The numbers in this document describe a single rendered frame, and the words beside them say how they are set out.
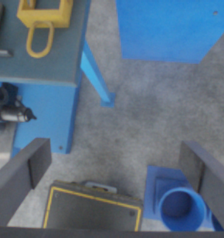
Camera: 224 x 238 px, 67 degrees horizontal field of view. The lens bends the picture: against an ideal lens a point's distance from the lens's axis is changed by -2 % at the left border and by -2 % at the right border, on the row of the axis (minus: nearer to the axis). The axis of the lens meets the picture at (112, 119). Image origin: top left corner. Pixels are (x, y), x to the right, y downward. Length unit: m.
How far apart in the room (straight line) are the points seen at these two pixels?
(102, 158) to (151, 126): 0.53
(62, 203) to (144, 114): 0.98
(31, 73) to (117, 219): 1.08
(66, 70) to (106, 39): 1.32
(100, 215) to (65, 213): 0.26
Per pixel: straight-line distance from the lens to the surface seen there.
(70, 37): 0.65
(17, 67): 0.69
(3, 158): 1.83
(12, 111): 1.32
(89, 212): 1.38
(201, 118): 1.70
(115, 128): 1.58
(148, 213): 1.67
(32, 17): 0.68
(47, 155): 0.16
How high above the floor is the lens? 1.57
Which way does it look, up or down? 80 degrees down
